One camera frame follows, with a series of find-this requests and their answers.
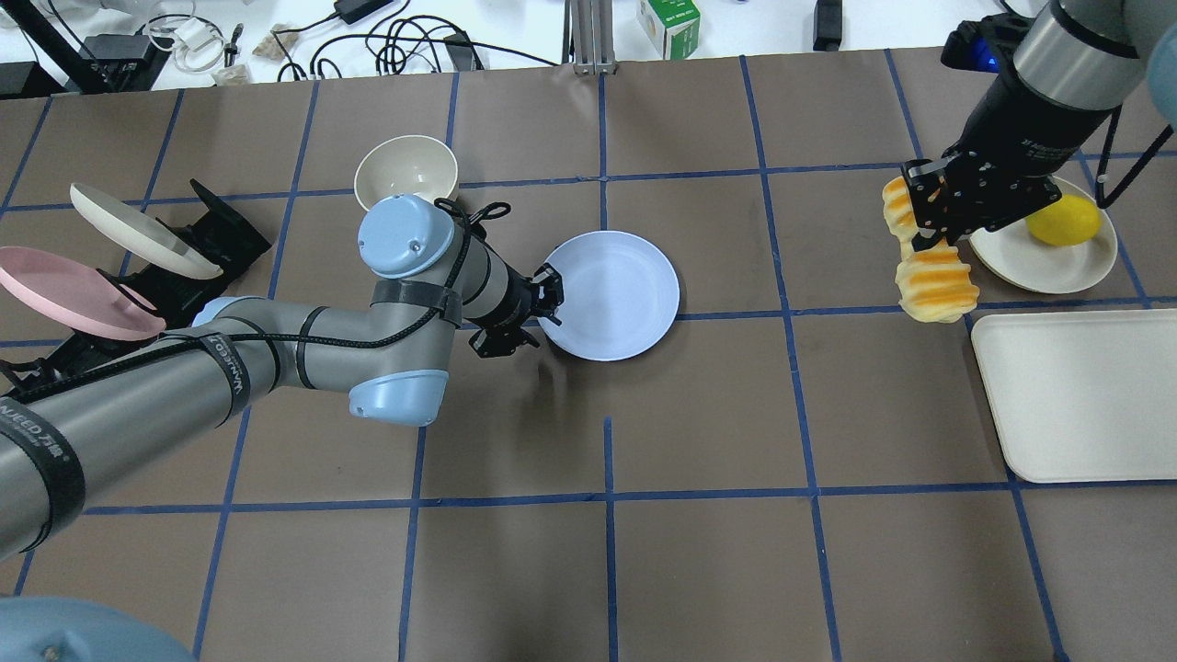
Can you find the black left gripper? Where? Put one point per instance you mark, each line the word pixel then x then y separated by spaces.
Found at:
pixel 511 302

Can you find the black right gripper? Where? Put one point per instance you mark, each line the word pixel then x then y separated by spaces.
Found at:
pixel 1030 131

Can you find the light blue plate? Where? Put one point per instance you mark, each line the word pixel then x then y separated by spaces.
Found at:
pixel 621 296

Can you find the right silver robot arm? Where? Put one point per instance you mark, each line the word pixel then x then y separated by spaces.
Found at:
pixel 1058 77

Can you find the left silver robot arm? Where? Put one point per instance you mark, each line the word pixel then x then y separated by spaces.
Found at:
pixel 71 442

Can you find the cream round plate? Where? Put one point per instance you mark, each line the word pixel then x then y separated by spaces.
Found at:
pixel 1016 256

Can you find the cream plate in rack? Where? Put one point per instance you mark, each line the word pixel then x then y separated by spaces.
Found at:
pixel 141 235

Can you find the pink plate in rack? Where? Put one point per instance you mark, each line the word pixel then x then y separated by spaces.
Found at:
pixel 76 296

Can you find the yellow lemon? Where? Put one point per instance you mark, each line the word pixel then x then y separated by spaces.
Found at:
pixel 1073 220

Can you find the cream ceramic bowl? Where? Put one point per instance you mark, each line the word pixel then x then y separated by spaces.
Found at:
pixel 413 164

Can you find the black power adapter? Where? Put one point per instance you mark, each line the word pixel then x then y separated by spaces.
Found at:
pixel 827 25

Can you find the white rectangular tray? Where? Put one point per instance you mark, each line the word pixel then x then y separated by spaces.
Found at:
pixel 1082 397

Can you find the black dish rack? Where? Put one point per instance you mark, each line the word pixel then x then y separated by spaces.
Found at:
pixel 222 234

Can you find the green white carton box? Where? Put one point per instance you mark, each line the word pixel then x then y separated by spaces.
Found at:
pixel 673 27

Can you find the black laptop charger brick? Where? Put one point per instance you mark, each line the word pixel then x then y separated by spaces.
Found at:
pixel 353 11

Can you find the aluminium frame post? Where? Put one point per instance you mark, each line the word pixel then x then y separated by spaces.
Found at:
pixel 587 42

